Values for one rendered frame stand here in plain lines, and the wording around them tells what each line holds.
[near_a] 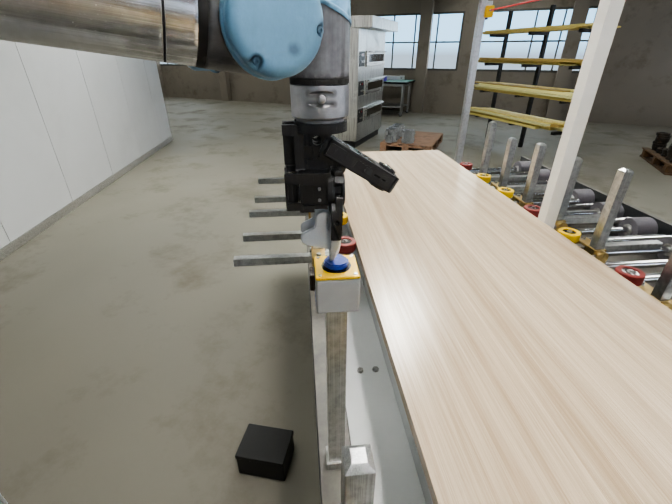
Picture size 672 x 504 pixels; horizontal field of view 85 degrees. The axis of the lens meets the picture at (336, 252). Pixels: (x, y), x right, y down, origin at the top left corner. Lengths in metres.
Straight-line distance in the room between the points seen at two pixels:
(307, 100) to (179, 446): 1.70
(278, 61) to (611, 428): 0.85
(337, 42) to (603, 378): 0.86
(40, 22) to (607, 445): 0.94
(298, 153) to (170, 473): 1.59
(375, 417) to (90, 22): 1.04
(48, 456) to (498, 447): 1.85
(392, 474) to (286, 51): 0.95
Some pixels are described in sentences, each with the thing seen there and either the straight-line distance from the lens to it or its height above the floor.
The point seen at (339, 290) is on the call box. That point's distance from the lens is 0.58.
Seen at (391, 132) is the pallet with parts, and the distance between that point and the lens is 6.65.
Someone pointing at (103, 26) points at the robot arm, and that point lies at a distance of 0.32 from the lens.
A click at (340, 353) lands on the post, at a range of 0.69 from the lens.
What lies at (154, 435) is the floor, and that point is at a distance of 2.03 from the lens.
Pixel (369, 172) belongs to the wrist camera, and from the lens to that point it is 0.51.
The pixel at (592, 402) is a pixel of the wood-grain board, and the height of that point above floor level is 0.90.
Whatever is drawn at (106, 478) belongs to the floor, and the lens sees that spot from 1.99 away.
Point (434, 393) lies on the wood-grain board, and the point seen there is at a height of 0.90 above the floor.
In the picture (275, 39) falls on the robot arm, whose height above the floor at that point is 1.53.
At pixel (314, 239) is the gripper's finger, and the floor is 1.28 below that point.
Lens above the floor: 1.52
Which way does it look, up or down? 29 degrees down
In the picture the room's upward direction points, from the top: straight up
